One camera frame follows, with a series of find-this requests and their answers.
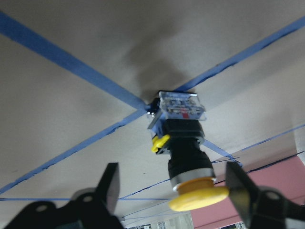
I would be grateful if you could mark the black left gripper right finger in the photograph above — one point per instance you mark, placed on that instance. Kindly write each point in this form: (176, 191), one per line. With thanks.
(261, 207)

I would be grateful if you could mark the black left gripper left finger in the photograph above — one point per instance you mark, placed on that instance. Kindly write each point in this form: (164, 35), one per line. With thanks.
(89, 208)

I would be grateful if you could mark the yellow black push button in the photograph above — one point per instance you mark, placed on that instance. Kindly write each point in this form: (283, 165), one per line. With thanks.
(177, 132)

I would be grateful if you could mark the pink plastic bin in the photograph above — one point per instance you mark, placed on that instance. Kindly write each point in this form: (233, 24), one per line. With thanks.
(287, 176)

